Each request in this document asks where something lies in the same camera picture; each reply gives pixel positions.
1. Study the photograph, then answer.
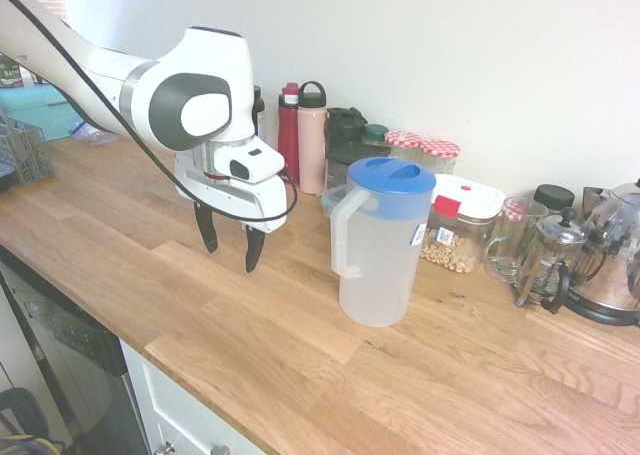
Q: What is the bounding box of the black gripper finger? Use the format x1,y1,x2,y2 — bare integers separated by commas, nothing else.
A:
193,202,221,255
244,223,268,275

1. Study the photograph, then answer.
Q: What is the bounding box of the dark green shaker bottle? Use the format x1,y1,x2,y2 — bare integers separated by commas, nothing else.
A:
324,106,369,152

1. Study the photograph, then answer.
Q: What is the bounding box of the black cable bundle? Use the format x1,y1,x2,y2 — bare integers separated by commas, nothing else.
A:
0,387,67,455

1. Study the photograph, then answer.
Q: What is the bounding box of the teal mat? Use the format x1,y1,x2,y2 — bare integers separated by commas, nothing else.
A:
0,82,84,142

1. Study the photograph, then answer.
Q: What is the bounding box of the clear glass mug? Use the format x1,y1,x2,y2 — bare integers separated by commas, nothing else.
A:
482,196,550,284

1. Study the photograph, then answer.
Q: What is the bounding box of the white food container red valve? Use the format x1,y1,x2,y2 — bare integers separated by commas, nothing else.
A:
433,173,507,216

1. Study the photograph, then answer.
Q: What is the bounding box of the red water bottle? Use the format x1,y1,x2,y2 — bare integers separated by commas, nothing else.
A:
277,81,302,185

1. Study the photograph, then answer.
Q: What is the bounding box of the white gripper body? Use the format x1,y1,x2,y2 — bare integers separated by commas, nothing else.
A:
173,150,288,235

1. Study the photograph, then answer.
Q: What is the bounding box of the jar with red checkered lid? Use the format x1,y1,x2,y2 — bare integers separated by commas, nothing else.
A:
383,129,423,163
418,138,462,177

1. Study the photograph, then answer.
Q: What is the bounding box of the clear cereal container red latch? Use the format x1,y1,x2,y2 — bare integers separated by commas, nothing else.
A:
418,194,503,276

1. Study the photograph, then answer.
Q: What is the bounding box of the jar with green lid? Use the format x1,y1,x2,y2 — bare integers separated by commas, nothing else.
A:
362,123,392,149

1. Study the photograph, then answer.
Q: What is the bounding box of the small container with teal lid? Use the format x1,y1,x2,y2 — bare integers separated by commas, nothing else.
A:
321,183,351,214

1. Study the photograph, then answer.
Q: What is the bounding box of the clear plastic bag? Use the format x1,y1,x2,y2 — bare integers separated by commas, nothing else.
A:
68,119,123,148

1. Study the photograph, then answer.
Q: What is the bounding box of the glass steel French press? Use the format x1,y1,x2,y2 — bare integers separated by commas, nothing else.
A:
513,207,587,316

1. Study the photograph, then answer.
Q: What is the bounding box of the shiny steel kettle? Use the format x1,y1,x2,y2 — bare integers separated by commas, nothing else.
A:
564,177,640,329

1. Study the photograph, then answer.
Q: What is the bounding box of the jar with black lid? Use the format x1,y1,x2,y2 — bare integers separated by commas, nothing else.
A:
532,183,576,217

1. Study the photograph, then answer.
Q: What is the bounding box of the white cabinet drawer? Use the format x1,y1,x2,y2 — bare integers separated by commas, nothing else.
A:
119,339,262,455

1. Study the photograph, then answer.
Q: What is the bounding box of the blue plastic container lid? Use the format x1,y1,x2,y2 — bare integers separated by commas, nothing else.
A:
328,156,437,328

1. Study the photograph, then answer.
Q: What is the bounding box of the dark supplement jar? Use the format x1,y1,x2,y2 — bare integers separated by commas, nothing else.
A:
252,84,268,142

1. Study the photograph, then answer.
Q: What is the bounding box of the green oats canister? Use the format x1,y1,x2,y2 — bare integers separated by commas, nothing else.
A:
0,57,25,91

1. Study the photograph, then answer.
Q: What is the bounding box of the stainless steel dishwasher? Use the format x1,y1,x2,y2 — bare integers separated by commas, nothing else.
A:
0,259,151,455

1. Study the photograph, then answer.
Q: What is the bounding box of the clear container with dark lid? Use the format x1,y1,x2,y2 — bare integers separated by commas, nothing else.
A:
325,142,392,192

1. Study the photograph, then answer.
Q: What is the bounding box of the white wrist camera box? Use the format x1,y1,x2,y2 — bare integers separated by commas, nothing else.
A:
213,135,287,184

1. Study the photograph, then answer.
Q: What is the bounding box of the pink bottle with black lid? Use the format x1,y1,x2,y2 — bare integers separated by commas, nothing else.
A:
297,80,328,195

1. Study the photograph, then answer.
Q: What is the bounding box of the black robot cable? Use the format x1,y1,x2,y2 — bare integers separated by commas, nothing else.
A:
0,0,300,223

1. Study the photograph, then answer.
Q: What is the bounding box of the grey cutlery basket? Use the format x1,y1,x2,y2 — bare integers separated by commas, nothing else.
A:
0,116,56,185

